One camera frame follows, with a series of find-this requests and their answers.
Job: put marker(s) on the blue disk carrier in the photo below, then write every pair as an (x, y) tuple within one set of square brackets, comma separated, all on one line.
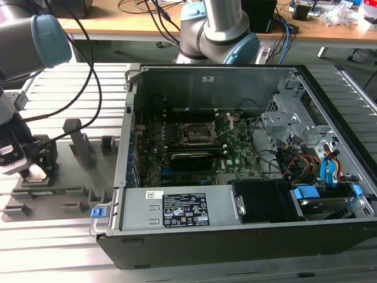
[(306, 193)]

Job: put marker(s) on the black case clip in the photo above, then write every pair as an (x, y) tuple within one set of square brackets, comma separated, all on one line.
[(128, 110)]

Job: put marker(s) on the clear plastic bags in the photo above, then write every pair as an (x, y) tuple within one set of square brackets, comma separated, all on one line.
[(338, 14)]

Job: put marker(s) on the grey parts rack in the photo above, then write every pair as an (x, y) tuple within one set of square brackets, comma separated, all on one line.
[(67, 182)]

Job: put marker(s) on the red white carton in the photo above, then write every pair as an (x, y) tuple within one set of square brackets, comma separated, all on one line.
[(369, 11)]

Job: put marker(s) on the black PC case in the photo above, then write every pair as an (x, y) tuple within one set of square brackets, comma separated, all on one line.
[(235, 247)]

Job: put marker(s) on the black RAM slot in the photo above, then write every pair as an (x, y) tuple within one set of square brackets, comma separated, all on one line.
[(191, 111), (219, 153), (194, 116), (194, 146), (194, 149)]

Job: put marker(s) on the wooden office desk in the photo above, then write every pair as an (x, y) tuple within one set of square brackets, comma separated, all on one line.
[(123, 29)]

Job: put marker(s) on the silver CPU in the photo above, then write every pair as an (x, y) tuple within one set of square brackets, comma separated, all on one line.
[(37, 174)]

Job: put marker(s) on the blue release latch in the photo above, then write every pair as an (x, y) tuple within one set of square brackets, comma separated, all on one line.
[(98, 213)]

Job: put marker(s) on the grey chipset heatsink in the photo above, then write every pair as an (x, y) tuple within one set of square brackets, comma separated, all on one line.
[(226, 179)]

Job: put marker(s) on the tall black box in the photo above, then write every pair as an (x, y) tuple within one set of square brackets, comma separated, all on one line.
[(265, 17)]

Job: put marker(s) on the large black device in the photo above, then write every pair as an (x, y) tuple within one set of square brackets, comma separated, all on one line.
[(82, 7)]

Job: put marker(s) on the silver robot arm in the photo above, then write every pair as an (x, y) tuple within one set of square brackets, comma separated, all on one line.
[(17, 44)]

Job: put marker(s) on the small black box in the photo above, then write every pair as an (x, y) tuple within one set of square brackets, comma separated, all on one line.
[(303, 13)]

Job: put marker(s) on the round coin battery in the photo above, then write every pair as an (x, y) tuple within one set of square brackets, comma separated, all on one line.
[(236, 118)]

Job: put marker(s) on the white power strip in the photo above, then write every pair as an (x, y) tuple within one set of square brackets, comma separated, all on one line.
[(265, 56)]

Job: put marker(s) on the green motherboard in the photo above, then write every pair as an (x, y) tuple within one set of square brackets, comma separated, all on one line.
[(241, 147)]

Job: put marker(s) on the silver hard disk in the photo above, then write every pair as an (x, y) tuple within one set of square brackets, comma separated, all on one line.
[(324, 207)]

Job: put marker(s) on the grey power supply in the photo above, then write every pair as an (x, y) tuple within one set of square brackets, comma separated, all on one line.
[(135, 203)]

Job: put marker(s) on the black graphics card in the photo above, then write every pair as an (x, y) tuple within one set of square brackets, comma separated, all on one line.
[(191, 161)]

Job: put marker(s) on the green RAM stick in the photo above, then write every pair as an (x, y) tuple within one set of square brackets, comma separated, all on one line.
[(56, 192)]

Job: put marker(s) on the CPU socket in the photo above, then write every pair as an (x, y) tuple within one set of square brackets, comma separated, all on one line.
[(197, 134)]

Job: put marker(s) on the silver metal drive cage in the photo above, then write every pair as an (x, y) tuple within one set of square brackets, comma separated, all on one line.
[(282, 123)]

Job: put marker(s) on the black plastic shroud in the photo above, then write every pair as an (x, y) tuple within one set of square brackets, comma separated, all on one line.
[(262, 200)]

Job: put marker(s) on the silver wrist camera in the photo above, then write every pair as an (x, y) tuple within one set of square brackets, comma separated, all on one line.
[(14, 166)]

